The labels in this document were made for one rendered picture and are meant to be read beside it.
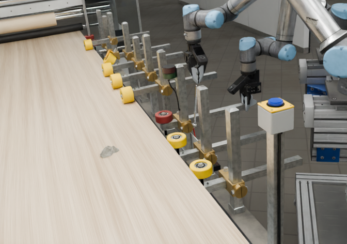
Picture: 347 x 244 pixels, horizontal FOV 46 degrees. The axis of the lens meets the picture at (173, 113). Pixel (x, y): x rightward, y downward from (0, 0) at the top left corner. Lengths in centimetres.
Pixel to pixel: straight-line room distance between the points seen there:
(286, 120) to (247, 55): 87
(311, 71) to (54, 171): 130
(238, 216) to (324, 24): 74
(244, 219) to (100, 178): 53
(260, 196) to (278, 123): 178
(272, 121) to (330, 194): 150
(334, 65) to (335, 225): 106
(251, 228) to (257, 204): 129
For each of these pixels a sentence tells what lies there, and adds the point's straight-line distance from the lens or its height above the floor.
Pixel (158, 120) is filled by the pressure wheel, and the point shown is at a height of 89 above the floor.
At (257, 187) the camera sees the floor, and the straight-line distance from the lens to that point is 294.
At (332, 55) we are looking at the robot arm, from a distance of 151.
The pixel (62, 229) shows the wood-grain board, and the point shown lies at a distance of 129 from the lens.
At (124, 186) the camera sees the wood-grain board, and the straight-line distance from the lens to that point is 141.
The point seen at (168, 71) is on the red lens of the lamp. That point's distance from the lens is 176.
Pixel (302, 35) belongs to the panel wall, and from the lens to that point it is 583.
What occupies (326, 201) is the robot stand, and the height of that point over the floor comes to 21.
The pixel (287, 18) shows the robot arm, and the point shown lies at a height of 127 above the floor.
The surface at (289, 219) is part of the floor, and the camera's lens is 268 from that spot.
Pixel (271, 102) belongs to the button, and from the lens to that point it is 111.
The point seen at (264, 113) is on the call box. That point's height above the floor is 120.
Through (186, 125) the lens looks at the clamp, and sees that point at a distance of 186.
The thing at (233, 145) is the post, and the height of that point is 98.
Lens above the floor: 166
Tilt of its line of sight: 24 degrees down
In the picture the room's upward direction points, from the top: 6 degrees counter-clockwise
